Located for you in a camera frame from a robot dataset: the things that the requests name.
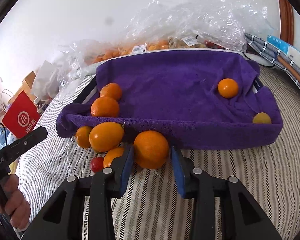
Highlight large orange front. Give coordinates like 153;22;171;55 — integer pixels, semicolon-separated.
133;131;170;169

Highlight large orange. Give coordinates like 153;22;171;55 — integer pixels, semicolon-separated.
133;131;170;169
90;97;120;118

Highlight small orange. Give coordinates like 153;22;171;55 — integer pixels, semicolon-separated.
217;78;239;99
75;126;93;148
100;83;122;101

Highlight yellow-green fruit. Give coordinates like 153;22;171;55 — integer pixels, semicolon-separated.
253;112;272;124

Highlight person's left hand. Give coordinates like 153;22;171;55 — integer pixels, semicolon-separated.
0;174;31;229

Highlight small red fruit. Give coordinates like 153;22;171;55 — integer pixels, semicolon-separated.
90;157;104;173

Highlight oval orange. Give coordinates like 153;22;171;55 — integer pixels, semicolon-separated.
89;122;125;152

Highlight red paper bag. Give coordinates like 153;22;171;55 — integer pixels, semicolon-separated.
2;92;40;139

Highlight purple towel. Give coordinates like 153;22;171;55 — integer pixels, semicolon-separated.
56;49;284;151

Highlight white plastic bag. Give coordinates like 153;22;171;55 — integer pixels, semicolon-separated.
31;61;59;101

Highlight black tray under towel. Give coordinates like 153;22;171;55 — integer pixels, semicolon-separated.
74;77;263;103

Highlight white plate black rim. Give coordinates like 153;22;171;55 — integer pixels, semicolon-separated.
242;53;274;68

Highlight checked grey cloth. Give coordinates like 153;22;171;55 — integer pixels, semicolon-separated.
244;33;300;89

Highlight clear plastic fruit bags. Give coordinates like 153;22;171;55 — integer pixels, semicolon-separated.
57;0;275;86

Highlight blue tissue pack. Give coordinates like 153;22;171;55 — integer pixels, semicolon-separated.
267;35;300;68

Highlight brown door frame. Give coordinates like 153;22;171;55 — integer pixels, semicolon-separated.
279;0;294;45

